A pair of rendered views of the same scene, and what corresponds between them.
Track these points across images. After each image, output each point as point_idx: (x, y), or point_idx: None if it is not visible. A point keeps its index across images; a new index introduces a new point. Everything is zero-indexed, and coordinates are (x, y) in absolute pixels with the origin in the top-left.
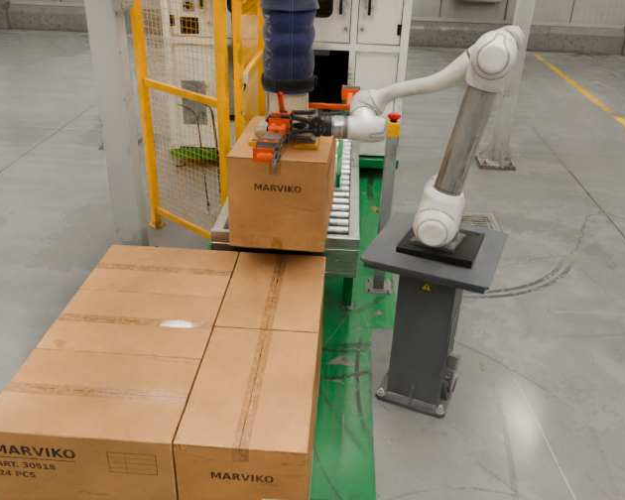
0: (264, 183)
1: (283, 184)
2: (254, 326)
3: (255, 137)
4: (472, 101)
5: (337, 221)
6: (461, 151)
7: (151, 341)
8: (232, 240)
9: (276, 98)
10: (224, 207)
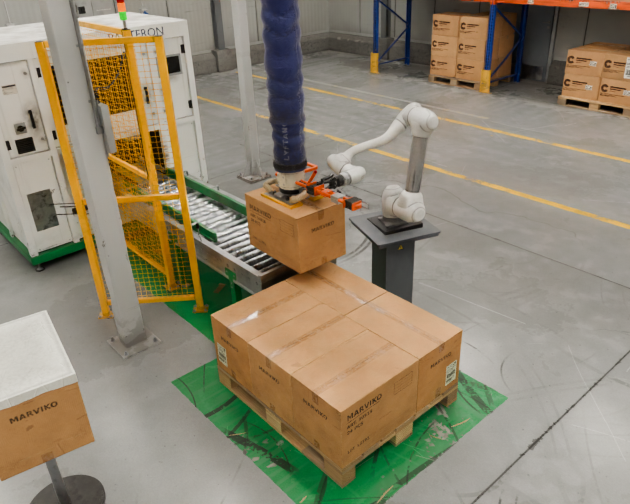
0: (316, 226)
1: (325, 222)
2: (360, 304)
3: (288, 203)
4: (422, 144)
5: None
6: (420, 169)
7: (333, 337)
8: (302, 270)
9: (293, 175)
10: (236, 262)
